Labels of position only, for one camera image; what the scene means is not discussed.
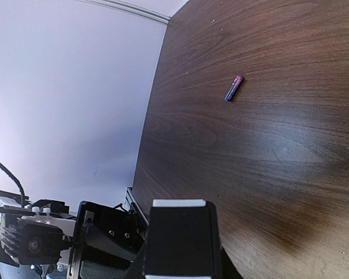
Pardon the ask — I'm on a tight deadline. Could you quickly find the purple battery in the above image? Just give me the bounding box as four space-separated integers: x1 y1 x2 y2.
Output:
225 76 244 102

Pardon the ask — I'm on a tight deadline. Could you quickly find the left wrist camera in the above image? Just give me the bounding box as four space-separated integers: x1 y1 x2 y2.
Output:
0 207 76 265

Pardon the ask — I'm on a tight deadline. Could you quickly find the white remote control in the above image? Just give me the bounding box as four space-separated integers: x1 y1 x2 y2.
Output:
143 199 223 278

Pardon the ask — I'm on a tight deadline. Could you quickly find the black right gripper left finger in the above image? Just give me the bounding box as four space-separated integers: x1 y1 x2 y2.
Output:
124 242 147 279

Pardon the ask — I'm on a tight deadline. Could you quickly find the left aluminium frame post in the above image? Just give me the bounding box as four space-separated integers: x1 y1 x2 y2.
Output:
83 0 171 24

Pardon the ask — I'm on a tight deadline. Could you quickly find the aluminium front rail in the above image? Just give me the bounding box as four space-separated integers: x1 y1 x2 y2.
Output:
123 187 149 230

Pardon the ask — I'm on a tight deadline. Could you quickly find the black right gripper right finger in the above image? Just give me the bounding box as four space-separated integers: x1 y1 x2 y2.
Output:
220 247 243 279

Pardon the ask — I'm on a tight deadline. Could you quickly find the left black cable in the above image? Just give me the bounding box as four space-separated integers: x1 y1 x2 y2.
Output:
0 153 29 209

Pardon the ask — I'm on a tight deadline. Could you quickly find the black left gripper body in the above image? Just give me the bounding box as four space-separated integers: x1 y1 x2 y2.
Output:
66 201 147 278

